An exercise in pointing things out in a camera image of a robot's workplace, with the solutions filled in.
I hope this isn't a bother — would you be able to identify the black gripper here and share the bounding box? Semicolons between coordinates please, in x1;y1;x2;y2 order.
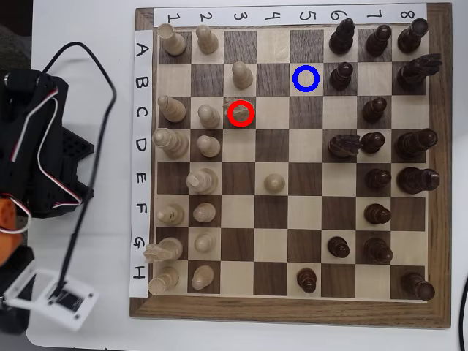
0;245;36;336

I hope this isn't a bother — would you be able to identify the light wooden knight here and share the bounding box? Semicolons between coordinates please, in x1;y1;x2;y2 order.
222;97;254;128
143;237;184;264

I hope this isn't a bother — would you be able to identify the light wooden rook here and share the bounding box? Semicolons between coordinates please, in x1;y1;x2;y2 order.
147;266;181;295
156;23;187;56

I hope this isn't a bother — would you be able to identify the light wooden bishop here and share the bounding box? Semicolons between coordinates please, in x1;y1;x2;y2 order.
156;203;185;226
156;94;186;124

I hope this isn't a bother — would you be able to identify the light wooden pawn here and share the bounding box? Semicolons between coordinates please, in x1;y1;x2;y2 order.
190;265;216;291
196;135;222;159
197;104;222;129
195;24;219;55
232;61;254;90
263;173;286;194
194;232;218;254
192;202;217;223

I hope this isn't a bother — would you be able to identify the white letter label strip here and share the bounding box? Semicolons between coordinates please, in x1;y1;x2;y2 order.
129;29;154;298

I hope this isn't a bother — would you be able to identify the light wooden king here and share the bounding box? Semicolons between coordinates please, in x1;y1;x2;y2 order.
186;167;219;195

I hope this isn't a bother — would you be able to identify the light wooden queen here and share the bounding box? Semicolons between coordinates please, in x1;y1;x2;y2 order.
151;127;190;159

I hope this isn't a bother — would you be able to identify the wooden chessboard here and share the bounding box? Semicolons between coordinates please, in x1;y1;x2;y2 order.
129;2;453;330

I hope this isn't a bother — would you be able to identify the dark wooden pawn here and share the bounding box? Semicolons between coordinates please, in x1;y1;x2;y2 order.
329;61;355;91
327;236;351;259
365;24;393;57
361;97;388;124
365;168;393;191
296;267;318;295
360;131;386;155
363;203;393;225

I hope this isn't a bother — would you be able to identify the dark wooden bishop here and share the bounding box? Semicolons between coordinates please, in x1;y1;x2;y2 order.
362;237;394;265
328;18;356;56

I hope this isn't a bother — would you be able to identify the dark wooden knight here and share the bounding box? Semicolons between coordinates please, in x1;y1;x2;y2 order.
328;134;364;159
396;53;444;93

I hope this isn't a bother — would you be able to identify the white number label strip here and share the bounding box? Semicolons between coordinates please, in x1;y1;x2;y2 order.
153;3;428;28

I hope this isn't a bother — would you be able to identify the dark wooden rook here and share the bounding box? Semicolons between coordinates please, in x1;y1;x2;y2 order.
397;18;429;54
399;271;437;303

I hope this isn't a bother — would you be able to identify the dark wooden king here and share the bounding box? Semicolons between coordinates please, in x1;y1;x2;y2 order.
396;167;441;195

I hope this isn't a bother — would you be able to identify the dark wooden queen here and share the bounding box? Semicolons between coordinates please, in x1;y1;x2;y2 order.
394;128;439;161

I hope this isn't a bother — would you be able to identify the red white servo wire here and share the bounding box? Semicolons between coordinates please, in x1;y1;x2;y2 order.
10;86;60;162
0;195;33;235
36;153;84;210

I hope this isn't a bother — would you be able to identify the black camera cable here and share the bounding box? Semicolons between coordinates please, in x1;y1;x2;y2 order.
40;42;118;304

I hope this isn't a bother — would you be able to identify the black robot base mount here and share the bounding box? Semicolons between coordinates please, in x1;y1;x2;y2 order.
58;125;96;220

